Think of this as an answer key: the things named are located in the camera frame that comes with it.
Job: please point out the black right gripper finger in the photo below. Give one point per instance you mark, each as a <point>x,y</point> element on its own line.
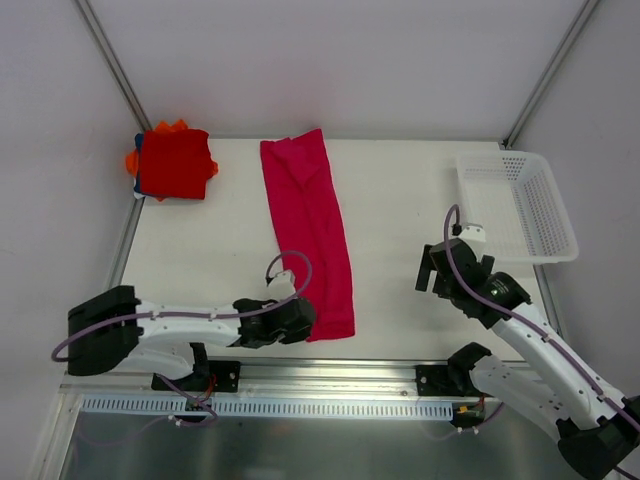
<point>426,263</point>
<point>422,280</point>

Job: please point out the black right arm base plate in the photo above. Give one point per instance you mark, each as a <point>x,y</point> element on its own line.
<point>432,382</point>

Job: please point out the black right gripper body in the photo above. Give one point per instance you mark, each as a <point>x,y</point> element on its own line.
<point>426,270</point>

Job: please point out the orange folded t shirt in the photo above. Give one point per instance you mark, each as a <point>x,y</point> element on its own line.
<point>131,162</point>

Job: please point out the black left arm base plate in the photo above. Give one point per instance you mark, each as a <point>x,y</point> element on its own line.
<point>211,376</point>

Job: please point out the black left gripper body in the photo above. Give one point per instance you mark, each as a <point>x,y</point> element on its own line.
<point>304,318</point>

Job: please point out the aluminium corner post left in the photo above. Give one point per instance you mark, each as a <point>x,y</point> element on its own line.
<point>109,56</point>

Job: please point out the aluminium front rail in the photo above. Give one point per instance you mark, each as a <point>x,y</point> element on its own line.
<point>297,378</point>

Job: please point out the magenta t shirt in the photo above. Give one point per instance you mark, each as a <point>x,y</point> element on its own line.
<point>306,217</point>

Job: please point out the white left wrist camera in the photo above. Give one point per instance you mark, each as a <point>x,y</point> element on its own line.
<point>281,286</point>

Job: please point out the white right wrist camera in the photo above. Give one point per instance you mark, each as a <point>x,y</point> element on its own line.
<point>473,235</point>

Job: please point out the white perforated plastic basket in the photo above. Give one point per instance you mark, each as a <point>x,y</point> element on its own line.
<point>513,195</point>

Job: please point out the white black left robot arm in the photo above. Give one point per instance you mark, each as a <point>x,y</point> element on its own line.
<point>118,330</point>

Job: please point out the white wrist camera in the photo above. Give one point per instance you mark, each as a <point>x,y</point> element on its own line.
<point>473,235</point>
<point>281,286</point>

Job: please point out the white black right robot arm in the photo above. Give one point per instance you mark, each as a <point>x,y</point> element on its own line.
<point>594,425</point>

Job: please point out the red folded t shirt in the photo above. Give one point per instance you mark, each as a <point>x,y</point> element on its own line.
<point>172,165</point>

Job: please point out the aluminium corner post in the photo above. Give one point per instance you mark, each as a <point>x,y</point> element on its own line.
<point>109,56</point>
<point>569,40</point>

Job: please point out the aluminium corner post right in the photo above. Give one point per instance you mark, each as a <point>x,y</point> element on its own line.
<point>569,40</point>

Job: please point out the white slotted cable duct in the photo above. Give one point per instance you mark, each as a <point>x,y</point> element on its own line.
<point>272,407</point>

